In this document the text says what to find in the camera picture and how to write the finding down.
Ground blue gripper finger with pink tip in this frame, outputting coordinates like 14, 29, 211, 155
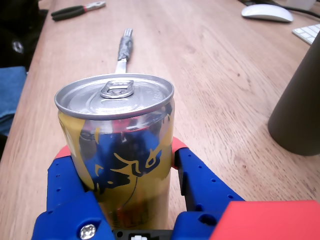
170, 136, 246, 240
31, 146, 115, 240

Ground yellow Red Bull can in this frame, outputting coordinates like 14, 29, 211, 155
54, 72, 175, 229

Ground blue denim cloth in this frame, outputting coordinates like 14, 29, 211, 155
0, 66, 28, 137

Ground dark grey cylinder bottle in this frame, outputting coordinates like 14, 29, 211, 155
267, 29, 320, 157

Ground black bag with flag patch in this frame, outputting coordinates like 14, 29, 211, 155
0, 0, 49, 70

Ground white computer mouse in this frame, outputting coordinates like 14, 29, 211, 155
241, 3, 294, 24

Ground white keyboard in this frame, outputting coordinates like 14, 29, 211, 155
291, 23, 320, 46

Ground grey duct tape wrap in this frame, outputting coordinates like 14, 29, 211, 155
117, 35, 134, 62

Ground black handled pliers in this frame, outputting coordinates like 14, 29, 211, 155
50, 1, 107, 22

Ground black cable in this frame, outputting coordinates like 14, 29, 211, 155
282, 6, 320, 20

